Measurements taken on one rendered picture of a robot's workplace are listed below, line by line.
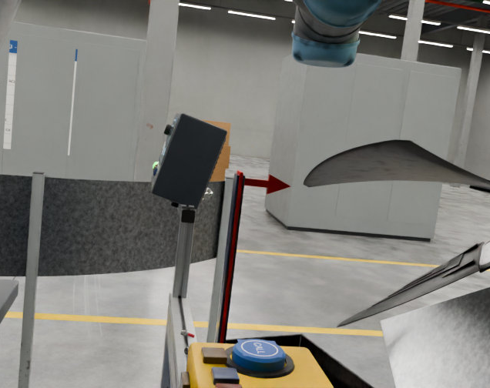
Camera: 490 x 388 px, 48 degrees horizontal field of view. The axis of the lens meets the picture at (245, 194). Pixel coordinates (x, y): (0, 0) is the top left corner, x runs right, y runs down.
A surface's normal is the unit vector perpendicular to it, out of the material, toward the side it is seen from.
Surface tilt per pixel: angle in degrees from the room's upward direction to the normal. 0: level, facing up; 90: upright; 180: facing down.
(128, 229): 90
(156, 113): 90
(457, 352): 55
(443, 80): 90
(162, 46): 90
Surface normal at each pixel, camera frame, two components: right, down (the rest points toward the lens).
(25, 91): 0.17, 0.14
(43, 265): 0.43, 0.17
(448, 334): -0.51, -0.56
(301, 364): 0.12, -0.98
